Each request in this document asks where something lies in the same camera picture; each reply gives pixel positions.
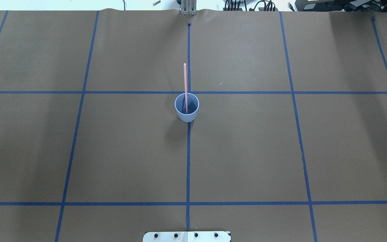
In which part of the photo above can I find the black power strip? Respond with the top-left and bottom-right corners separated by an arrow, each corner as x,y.
222,0 -> 278,12

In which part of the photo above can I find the aluminium frame post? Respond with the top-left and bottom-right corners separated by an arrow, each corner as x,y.
177,0 -> 198,16

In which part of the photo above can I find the blue plastic cup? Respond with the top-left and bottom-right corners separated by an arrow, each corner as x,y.
174,92 -> 200,123

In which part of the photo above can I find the white pedestal base plate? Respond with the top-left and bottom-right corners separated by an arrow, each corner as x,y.
142,231 -> 232,242

